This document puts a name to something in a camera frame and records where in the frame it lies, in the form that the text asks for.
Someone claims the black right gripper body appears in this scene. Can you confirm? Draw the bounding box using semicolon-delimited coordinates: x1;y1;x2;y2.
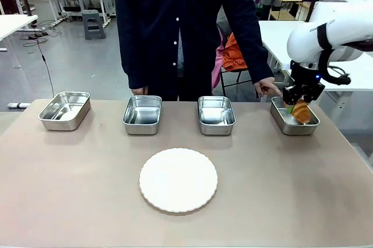
287;61;326;95

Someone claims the golden brown croissant bread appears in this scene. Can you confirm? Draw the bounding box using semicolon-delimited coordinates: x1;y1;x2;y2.
291;99;312;125

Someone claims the person's left forearm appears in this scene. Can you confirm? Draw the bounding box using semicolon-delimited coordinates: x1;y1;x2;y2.
231;23;275;85

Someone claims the person's right forearm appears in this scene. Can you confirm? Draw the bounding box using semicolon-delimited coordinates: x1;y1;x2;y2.
118;35;149;90

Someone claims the steel rectangular container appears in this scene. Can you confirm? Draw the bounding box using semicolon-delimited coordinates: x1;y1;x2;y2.
270;96;321;136
37;91;92;132
198;95;236;136
122;95;163;136

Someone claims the person's left hand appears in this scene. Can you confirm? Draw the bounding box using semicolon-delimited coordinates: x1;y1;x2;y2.
254;77;283;98

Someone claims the person's right hand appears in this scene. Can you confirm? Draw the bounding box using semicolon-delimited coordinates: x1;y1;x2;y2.
132;86;149;97

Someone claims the large white table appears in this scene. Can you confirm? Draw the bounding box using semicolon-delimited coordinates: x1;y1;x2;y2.
258;20;373;92

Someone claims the orange cloth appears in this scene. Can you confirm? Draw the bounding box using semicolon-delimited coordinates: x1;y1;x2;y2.
221;33;248;72

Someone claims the pink cloth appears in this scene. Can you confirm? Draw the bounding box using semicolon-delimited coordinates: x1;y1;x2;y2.
212;34;225;90

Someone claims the white scalloped round plate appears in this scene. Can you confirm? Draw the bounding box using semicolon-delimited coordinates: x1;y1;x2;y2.
139;147;219;213

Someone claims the person in navy shirt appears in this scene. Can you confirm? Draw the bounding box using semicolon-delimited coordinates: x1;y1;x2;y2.
112;0;263;102

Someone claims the grey plastic step stool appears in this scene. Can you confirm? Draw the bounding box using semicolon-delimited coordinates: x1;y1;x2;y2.
82;9;106;40

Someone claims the white desk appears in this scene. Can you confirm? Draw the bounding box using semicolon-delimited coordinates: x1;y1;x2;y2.
0;14;39;52

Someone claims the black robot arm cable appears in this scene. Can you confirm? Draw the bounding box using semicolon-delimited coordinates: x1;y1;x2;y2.
316;23;352;86

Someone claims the black frame chair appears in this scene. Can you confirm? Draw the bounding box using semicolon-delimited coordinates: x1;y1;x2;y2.
220;66;259;98

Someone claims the black floor cable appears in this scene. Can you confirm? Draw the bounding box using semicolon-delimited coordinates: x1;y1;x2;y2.
19;25;56;98

